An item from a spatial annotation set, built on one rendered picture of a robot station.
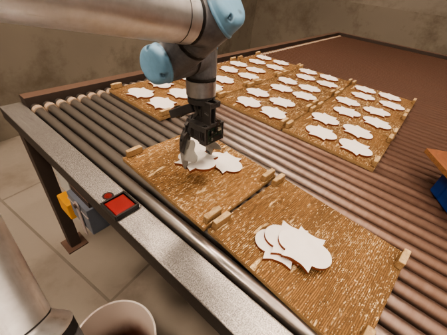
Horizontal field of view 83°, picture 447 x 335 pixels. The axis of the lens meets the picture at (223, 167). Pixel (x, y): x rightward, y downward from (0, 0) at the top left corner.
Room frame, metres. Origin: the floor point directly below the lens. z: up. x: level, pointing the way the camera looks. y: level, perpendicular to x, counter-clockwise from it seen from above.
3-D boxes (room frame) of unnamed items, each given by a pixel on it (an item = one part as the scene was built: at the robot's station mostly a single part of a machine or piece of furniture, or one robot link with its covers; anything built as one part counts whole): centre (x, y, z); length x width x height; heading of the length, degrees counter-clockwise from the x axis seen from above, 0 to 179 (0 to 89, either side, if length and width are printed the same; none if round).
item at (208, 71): (0.62, 0.09, 1.32); 0.09 x 0.08 x 0.11; 150
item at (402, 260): (0.41, -0.49, 0.95); 0.06 x 0.02 x 0.03; 140
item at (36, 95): (2.65, -0.24, 0.90); 4.04 x 0.06 x 0.10; 145
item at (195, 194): (0.70, 0.08, 0.93); 0.41 x 0.35 x 0.02; 52
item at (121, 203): (0.48, 0.28, 0.92); 0.06 x 0.06 x 0.01; 55
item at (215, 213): (0.47, 0.01, 0.95); 0.06 x 0.02 x 0.03; 142
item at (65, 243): (0.92, 0.89, 0.43); 0.12 x 0.12 x 0.85; 55
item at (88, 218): (0.59, 0.44, 0.77); 0.14 x 0.11 x 0.18; 55
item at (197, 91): (0.62, 0.08, 1.24); 0.08 x 0.08 x 0.05
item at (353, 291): (0.43, -0.25, 0.93); 0.41 x 0.35 x 0.02; 50
